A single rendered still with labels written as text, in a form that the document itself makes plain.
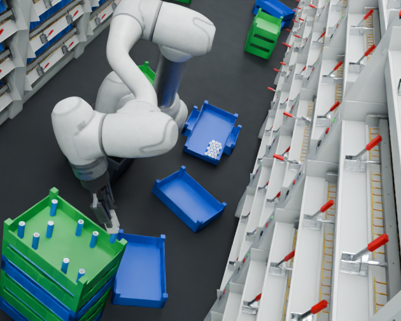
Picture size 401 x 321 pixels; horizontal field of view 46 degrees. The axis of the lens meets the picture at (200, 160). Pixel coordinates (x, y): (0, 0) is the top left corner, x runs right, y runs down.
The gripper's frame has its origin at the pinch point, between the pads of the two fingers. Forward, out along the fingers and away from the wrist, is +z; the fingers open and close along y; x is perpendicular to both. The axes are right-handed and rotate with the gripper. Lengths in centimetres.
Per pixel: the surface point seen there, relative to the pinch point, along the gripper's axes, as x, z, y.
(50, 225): -19.4, 2.1, -1.8
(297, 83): 67, 33, -112
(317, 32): 80, 18, -134
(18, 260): -30.2, 9.6, 4.6
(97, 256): -7.8, 14.5, 0.8
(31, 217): -28.1, 4.7, -8.1
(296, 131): 58, 9, -45
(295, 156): 56, 7, -30
